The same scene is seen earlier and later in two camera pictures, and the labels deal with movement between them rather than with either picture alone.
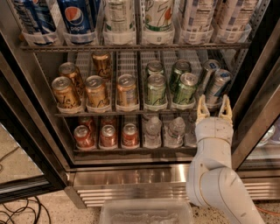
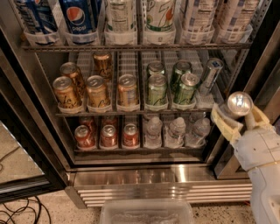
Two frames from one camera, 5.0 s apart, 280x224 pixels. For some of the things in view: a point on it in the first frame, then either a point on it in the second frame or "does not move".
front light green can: [157, 91] does not move
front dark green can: [185, 90] does not move
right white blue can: [234, 16] does not move
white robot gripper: [214, 129] → [257, 149]
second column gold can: [97, 92] does not move
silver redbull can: [220, 78] → [240, 105]
